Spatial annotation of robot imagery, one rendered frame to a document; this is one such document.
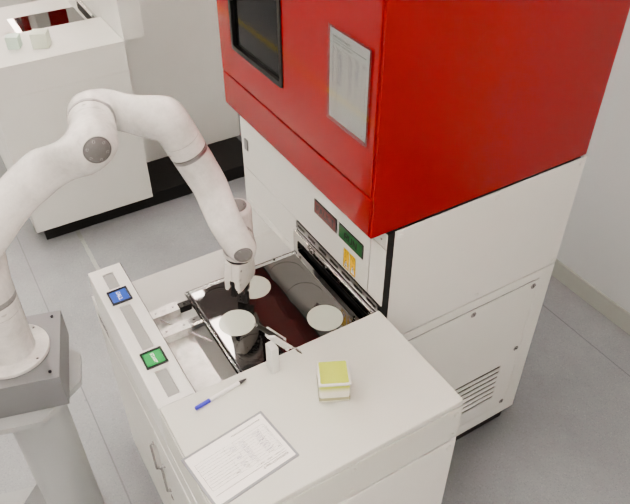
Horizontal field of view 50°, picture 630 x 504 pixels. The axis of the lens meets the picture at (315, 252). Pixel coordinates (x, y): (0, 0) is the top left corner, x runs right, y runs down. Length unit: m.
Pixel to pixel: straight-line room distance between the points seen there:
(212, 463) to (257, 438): 0.11
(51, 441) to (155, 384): 0.49
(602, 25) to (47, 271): 2.75
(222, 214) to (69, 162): 0.37
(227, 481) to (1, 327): 0.68
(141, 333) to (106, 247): 1.88
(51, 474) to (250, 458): 0.84
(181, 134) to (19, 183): 0.36
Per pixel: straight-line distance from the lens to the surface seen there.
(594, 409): 3.04
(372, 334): 1.77
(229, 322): 1.90
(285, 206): 2.16
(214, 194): 1.65
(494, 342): 2.37
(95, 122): 1.50
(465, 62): 1.56
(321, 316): 1.90
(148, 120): 1.55
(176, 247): 3.60
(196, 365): 1.83
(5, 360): 1.88
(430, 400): 1.65
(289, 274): 2.03
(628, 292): 3.30
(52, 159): 1.54
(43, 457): 2.16
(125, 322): 1.87
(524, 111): 1.78
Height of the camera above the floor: 2.26
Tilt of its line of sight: 40 degrees down
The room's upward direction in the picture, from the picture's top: straight up
